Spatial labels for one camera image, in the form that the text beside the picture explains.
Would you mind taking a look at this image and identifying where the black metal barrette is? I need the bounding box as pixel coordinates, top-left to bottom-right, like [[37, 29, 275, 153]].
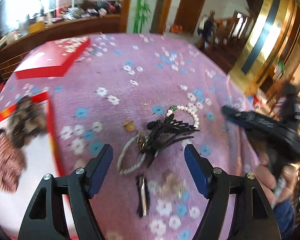
[[136, 175, 151, 218]]

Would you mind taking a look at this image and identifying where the red plaid scrunchie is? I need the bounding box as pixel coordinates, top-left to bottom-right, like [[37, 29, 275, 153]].
[[0, 128, 26, 193]]

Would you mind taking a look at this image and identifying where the white pearl bracelet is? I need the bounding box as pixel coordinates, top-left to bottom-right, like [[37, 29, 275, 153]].
[[166, 104, 200, 129]]

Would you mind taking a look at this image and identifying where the floral purple bedspread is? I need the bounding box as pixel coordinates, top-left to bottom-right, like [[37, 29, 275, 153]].
[[0, 34, 258, 239]]

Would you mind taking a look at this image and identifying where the yellow box on shelf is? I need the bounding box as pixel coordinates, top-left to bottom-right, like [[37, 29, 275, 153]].
[[28, 21, 45, 34]]

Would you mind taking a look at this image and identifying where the red tray box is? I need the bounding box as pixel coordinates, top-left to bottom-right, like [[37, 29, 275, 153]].
[[0, 91, 64, 239]]

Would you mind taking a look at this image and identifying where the red box lid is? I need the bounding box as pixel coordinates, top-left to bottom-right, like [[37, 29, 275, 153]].
[[14, 36, 90, 80]]

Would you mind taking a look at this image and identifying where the black claw hair clip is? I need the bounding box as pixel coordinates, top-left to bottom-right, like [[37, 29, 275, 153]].
[[140, 113, 199, 167]]

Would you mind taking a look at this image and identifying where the wooden framed mirror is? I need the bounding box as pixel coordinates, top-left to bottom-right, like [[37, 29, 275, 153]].
[[0, 0, 133, 46]]

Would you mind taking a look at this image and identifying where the bamboo painted panel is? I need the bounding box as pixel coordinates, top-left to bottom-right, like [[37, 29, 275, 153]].
[[133, 0, 152, 34]]

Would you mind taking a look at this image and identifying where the gold blue pillar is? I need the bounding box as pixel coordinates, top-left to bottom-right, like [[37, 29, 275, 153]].
[[229, 0, 300, 95]]

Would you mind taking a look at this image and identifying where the right hand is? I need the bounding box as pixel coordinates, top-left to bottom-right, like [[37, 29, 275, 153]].
[[255, 152, 297, 207]]

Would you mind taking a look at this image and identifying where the leopard print hair tie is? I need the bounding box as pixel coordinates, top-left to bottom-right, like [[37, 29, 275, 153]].
[[7, 96, 48, 149]]

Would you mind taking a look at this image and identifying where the brown wooden door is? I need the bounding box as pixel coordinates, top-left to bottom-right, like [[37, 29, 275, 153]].
[[174, 0, 205, 34]]

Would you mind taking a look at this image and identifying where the jade bead bracelet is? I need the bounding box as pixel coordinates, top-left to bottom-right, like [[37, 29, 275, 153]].
[[116, 132, 151, 176]]

